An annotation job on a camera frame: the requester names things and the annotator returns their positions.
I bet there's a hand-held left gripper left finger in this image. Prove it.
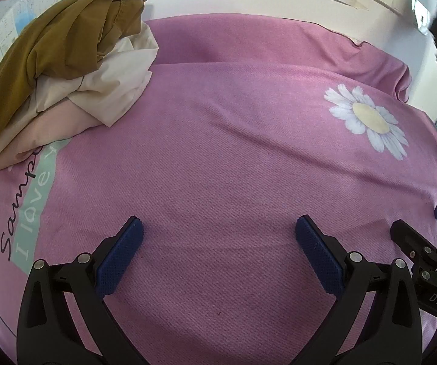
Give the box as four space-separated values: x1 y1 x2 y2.
17 216 154 365

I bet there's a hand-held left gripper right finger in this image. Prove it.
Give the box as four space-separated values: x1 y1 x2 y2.
292 215 425 365

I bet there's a pink daisy blanket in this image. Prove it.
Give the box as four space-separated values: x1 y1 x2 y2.
0 15 437 365

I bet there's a light pink garment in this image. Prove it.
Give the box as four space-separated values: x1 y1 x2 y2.
0 101 103 172

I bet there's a cream garment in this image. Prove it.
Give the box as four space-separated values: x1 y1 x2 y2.
32 23 160 128

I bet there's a mustard garment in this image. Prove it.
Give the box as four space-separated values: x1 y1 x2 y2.
0 0 154 153

